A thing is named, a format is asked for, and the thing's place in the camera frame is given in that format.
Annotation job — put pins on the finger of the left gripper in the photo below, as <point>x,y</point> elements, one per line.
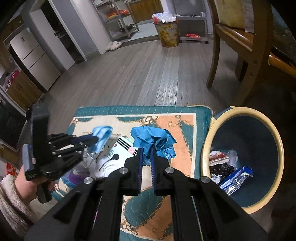
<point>68,157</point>
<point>61,140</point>

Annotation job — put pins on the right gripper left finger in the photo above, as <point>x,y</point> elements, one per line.
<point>92,210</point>

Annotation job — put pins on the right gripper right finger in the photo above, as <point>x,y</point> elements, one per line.
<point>200,209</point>

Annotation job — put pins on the light blue wrapper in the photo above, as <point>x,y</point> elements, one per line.
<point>103,133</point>

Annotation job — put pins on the blue plastic glove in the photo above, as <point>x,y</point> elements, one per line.
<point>146,136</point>

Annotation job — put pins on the fuzzy white sleeve forearm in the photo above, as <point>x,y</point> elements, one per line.
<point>16,217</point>

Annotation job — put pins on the floral trash can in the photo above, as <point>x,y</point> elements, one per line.
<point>167,29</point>

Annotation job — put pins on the person's left hand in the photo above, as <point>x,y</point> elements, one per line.
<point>27,190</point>

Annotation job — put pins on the purple plastic wrapper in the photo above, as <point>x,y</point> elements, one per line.
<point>73,178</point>

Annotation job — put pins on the blue silver snack wrapper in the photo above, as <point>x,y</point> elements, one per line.
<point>234,181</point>

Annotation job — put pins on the teal beige quilted cushion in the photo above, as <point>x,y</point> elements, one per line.
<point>178,134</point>

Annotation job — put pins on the white striped package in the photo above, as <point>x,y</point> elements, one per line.
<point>117,153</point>

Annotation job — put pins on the blue bin with yellow rim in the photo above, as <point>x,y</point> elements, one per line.
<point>258,145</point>

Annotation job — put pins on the white refrigerator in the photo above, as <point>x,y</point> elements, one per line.
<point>32,59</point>

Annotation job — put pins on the white slippers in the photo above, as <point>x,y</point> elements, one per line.
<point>113,45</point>

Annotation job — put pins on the metal shelving rack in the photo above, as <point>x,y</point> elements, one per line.
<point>117,18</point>

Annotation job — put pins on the wooden chair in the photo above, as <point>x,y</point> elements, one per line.
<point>254,48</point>

